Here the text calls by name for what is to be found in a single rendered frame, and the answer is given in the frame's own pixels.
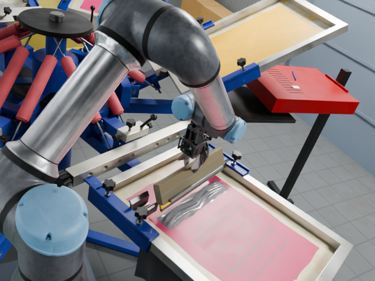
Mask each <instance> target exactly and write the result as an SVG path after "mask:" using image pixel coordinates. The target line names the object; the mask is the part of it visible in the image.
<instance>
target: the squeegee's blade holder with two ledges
mask: <svg viewBox="0 0 375 281"><path fill-rule="evenodd" d="M222 168H223V165H220V166H218V167H217V168H215V169H214V170H212V171H211V172H209V173H208V174H206V175H205V176H203V177H202V178H200V179H198V180H197V181H195V182H194V183H192V184H191V185H190V186H188V187H187V188H185V189H183V190H182V191H180V192H179V193H177V194H176V195H175V196H173V197H171V198H170V199H169V202H174V201H175V200H176V199H178V198H179V197H181V196H182V195H184V194H185V193H187V192H188V191H190V190H191V189H192V188H194V187H195V186H197V185H198V184H200V183H202V182H203V181H205V180H206V179H207V178H209V177H210V176H212V175H213V174H215V173H216V172H218V171H219V170H221V169H222Z"/></svg>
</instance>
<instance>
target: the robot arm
mask: <svg viewBox="0 0 375 281"><path fill-rule="evenodd" d="M98 12H99V15H97V26H98V28H97V29H96V30H95V32H94V38H95V45H94V46H93V47H92V49H91V50H90V51H89V52H88V54H87V55H86V56H85V57H84V58H83V60H82V61H81V63H80V64H79V65H78V66H77V68H76V69H75V70H74V71H73V73H72V74H71V75H70V76H69V78H68V79H67V81H66V82H65V83H64V84H63V85H62V87H61V88H60V89H59V91H58V92H57V93H56V94H55V95H54V97H53V98H52V99H51V100H50V102H49V103H48V104H47V106H46V107H45V108H44V110H43V111H42V112H41V113H40V115H39V116H38V117H37V118H36V120H35V121H34V122H33V123H32V125H31V126H30V127H29V128H28V130H27V131H26V132H25V134H24V135H23V136H22V137H21V139H19V140H16V141H11V142H7V143H6V144H5V145H4V147H3V148H0V232H1V233H2V234H3V235H4V236H5V237H6V238H7V239H8V240H9V241H10V243H11V244H12V245H13V246H14V247H15V248H16V250H17V252H18V265H17V267H16V269H15V271H14V273H13V275H12V277H11V280H10V281H90V277H89V272H88V269H87V267H86V265H85V262H84V252H85V243H86V237H87V234H88V229H89V220H88V210H87V207H86V204H85V202H84V200H83V199H82V198H81V196H80V195H79V194H78V193H76V192H75V191H74V190H72V189H70V188H68V187H66V186H61V187H57V184H53V183H54V182H55V181H56V179H57V178H58V176H59V172H58V164H59V163H60V161H61V160H62V159H63V157H64V156H65V155H66V154H67V152H68V151H69V149H70V148H71V147H72V146H73V144H74V143H75V142H76V140H77V139H78V138H79V137H80V135H81V134H82V132H83V131H84V130H85V128H86V127H87V126H88V125H89V123H90V122H91V121H92V119H93V118H94V117H95V116H96V114H97V113H98V111H99V110H100V109H101V108H102V106H103V105H104V104H105V102H106V101H107V100H108V98H109V97H110V96H111V95H112V93H113V92H114V91H115V89H116V88H117V87H118V85H119V84H120V83H121V81H122V80H123V79H124V78H125V76H126V75H127V74H128V72H129V71H133V70H140V69H141V67H142V66H143V65H144V64H145V62H146V61H147V60H150V61H152V62H153V63H155V64H158V65H159V66H161V67H163V68H165V69H166V70H168V71H169V72H171V73H173V74H174V75H176V76H177V78H178V79H179V81H180V82H181V83H182V84H183V85H185V86H186V87H188V88H189V89H190V92H188V93H183V94H181V95H180V96H178V97H176V98H175V99H174V100H173V102H172V106H171V109H172V113H173V115H174V116H175V118H176V119H178V120H180V121H186V120H190V119H191V123H190V124H188V125H187V129H186V133H185V134H184V135H182V136H180V140H179V143H178V146H177V148H178V149H179V148H180V150H181V151H182V152H183V154H182V155H181V156H180V157H179V158H178V160H179V161H180V160H184V166H186V165H187V164H188V163H189V162H190V158H191V159H193V158H196V159H195V162H194V163H193V164H192V166H191V169H193V170H194V173H195V172H197V171H198V170H199V169H200V168H201V167H202V165H203V164H204V163H205V161H206V160H207V158H208V156H209V147H208V146H209V141H208V140H209V139H208V138H207V136H206V135H205V134H207V135H208V136H209V137H210V138H215V139H217V138H218V137H221V138H223V140H226V141H227V142H229V143H231V144H234V143H237V142H238V141H239V140H240V139H241V138H242V136H243V135H244V132H245V131H246V127H247V124H246V122H245V121H244V120H242V119H241V118H240V117H237V116H235V113H234V111H233V108H232V105H231V103H230V100H229V98H228V94H227V92H226V89H225V87H224V84H223V81H222V78H221V76H220V68H221V64H220V60H219V56H218V54H217V51H216V49H215V47H214V45H213V43H212V41H211V40H210V38H209V36H208V35H207V33H206V32H205V31H204V29H203V28H202V27H201V25H200V24H199V23H198V21H197V20H196V19H195V18H194V17H193V16H191V15H190V14H188V13H187V12H186V11H184V10H182V9H180V8H177V7H175V6H173V5H170V4H168V3H166V2H164V1H162V0H103V1H102V2H101V4H100V6H99V8H98ZM204 133H205V134H204ZM181 140H182V143H181V145H180V141H181Z"/></svg>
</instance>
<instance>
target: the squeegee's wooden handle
mask: <svg viewBox="0 0 375 281"><path fill-rule="evenodd" d="M194 162H195V160H194V161H192V162H191V163H189V164H187V165H186V166H184V167H183V168H181V169H179V170H177V171H176V172H174V173H172V174H170V175H169V176H167V177H165V178H164V179H162V180H160V181H158V182H157V183H155V184H154V185H153V189H154V193H155V198H156V203H157V204H158V205H162V206H163V205H165V204H167V203H168V202H169V199H170V198H171V197H173V196H175V195H176V194H177V193H179V192H180V191H182V190H183V189H185V188H187V187H188V186H190V185H191V184H192V183H194V182H195V181H197V180H198V179H200V178H202V177H203V176H205V175H206V174H208V173H209V172H211V171H212V170H214V169H215V168H217V167H218V166H220V165H225V163H224V156H223V149H222V147H216V148H214V149H213V150H211V151H210V152H209V156H208V158H207V160H206V161H205V163H204V164H203V165H202V167H201V168H200V169H199V170H198V171H197V172H195V173H194V170H193V169H191V166H192V164H193V163H194Z"/></svg>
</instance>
